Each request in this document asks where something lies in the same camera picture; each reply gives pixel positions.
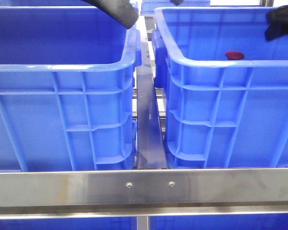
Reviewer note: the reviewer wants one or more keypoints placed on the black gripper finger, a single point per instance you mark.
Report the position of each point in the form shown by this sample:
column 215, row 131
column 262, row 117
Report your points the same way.
column 177, row 2
column 278, row 23
column 121, row 11

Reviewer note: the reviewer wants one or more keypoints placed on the red mushroom push button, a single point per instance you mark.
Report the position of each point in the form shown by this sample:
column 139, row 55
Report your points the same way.
column 234, row 55

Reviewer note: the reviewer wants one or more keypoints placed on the far right blue crate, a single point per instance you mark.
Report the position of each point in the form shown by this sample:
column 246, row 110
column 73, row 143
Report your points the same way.
column 148, row 6

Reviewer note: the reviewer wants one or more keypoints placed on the left blue plastic crate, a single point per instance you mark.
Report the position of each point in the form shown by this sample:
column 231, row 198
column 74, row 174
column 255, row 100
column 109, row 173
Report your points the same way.
column 66, row 84

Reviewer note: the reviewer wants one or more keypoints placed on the blue plastic crate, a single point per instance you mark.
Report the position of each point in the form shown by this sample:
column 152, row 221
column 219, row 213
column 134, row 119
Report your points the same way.
column 66, row 84
column 222, row 113

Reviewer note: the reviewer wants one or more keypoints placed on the right blue plastic crate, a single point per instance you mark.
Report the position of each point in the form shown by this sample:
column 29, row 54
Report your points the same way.
column 222, row 113

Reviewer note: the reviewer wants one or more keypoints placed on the far left blue crate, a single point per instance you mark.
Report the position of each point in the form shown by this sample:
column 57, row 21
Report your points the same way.
column 47, row 3

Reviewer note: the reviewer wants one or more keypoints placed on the steel centre divider bar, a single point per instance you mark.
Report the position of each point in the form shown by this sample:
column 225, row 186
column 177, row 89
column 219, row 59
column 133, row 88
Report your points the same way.
column 151, row 153

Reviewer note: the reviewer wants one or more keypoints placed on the lower right blue crate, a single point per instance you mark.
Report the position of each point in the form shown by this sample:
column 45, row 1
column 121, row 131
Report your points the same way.
column 221, row 222

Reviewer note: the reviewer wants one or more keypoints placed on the lower left blue crate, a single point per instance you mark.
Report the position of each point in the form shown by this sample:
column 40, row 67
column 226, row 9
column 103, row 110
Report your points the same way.
column 111, row 223

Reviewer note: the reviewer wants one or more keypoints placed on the steel front rack rail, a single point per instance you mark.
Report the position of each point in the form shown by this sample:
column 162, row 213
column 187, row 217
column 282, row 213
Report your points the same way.
column 88, row 194

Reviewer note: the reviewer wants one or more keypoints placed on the left rail screw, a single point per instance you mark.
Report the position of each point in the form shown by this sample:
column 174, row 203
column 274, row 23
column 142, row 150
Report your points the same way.
column 129, row 185

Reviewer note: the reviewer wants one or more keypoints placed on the rail screw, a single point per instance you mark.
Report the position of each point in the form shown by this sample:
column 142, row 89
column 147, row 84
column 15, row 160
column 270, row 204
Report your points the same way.
column 171, row 183
column 129, row 185

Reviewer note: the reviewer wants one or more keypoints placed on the right rail screw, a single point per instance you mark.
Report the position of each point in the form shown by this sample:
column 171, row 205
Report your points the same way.
column 171, row 183

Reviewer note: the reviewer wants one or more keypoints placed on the steel vertical rack post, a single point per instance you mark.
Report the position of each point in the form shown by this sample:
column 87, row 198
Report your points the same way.
column 143, row 223

